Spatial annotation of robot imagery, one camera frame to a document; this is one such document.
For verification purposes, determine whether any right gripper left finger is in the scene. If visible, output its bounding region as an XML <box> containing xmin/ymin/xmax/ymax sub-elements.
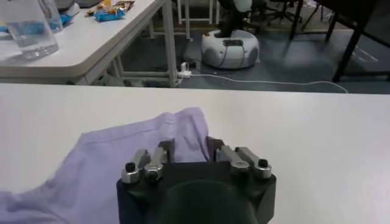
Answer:
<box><xmin>121</xmin><ymin>138</ymin><xmax>176</xmax><ymax>184</ymax></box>

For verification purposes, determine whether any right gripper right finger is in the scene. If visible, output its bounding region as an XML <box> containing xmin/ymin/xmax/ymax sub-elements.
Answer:
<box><xmin>206</xmin><ymin>136</ymin><xmax>272</xmax><ymax>180</ymax></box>

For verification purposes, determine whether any purple T-shirt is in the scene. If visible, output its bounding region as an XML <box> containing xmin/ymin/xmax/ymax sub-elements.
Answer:
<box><xmin>0</xmin><ymin>107</ymin><xmax>211</xmax><ymax>224</ymax></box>

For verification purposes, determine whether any white power strip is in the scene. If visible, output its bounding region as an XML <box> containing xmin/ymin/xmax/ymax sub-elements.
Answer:
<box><xmin>178</xmin><ymin>62</ymin><xmax>193</xmax><ymax>79</ymax></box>

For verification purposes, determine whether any white humanoid robot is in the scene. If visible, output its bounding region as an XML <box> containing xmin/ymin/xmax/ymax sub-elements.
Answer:
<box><xmin>200</xmin><ymin>0</ymin><xmax>260</xmax><ymax>69</ymax></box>

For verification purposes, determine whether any large white desk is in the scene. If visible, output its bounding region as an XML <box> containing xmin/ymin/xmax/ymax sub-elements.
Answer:
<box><xmin>0</xmin><ymin>0</ymin><xmax>179</xmax><ymax>88</ymax></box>

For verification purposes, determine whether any black office chair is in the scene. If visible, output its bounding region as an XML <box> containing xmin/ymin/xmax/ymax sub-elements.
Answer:
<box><xmin>268</xmin><ymin>0</ymin><xmax>302</xmax><ymax>25</ymax></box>

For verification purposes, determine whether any blue snack packet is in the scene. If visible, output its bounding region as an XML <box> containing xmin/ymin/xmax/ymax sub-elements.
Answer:
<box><xmin>59</xmin><ymin>12</ymin><xmax>74</xmax><ymax>27</ymax></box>
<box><xmin>94</xmin><ymin>9</ymin><xmax>127</xmax><ymax>22</ymax></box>

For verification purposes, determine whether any small white desk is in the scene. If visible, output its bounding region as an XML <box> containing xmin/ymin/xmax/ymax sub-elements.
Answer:
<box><xmin>176</xmin><ymin>0</ymin><xmax>220</xmax><ymax>25</ymax></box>

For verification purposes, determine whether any dark snack packet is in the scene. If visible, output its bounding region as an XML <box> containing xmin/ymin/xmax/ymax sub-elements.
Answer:
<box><xmin>114</xmin><ymin>0</ymin><xmax>135</xmax><ymax>10</ymax></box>

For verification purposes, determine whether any black table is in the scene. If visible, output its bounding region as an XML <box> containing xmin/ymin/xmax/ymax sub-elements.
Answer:
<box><xmin>289</xmin><ymin>0</ymin><xmax>390</xmax><ymax>83</ymax></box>

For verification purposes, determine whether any clear plastic water bottle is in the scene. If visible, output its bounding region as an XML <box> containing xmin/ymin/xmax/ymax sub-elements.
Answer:
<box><xmin>0</xmin><ymin>0</ymin><xmax>60</xmax><ymax>60</ymax></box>

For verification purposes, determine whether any white floor cable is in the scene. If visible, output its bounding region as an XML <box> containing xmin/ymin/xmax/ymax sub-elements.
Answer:
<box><xmin>178</xmin><ymin>72</ymin><xmax>349</xmax><ymax>94</ymax></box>

